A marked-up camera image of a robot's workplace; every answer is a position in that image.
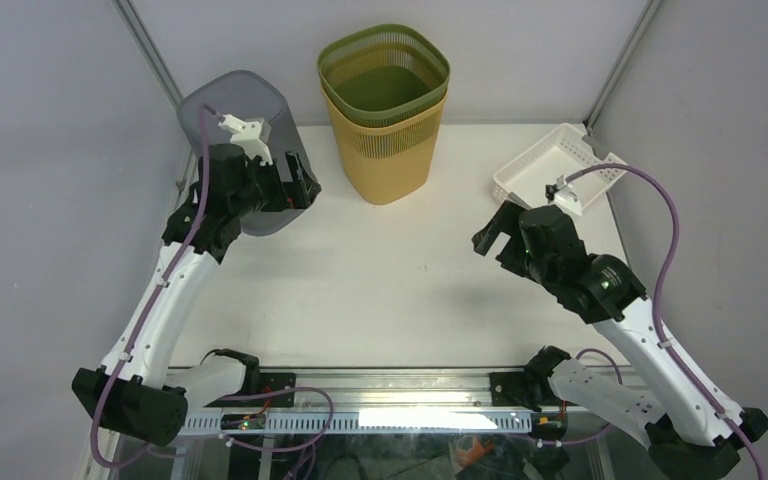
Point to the large grey slatted bin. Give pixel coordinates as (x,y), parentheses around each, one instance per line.
(245,95)

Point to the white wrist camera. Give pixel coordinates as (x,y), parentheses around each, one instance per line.
(563,195)
(251,135)

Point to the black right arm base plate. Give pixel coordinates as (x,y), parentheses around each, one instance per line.
(514,388)

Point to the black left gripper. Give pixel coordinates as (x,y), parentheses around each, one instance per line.
(300,190)

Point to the white slotted cable duct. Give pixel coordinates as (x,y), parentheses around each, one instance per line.
(400,420)

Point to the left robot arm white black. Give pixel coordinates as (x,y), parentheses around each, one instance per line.
(184,266)

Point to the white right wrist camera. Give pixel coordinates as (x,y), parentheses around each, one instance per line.
(563,195)

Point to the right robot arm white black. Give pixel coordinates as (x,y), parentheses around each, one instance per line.
(690,428)

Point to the orange object under table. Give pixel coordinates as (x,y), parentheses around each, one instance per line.
(469,449)

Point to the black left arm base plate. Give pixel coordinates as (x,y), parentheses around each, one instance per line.
(268,382)

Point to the aluminium mounting rail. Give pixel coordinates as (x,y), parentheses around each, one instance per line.
(346,390)

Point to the yellow slatted bin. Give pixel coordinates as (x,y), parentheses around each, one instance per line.
(385,163)

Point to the green slatted bin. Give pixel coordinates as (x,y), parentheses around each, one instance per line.
(383,75)

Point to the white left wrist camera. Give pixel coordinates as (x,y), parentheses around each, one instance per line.
(251,135)

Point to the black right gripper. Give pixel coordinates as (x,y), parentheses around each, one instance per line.
(505,221)

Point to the white perforated plastic basket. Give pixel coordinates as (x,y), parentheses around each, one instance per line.
(563,151)

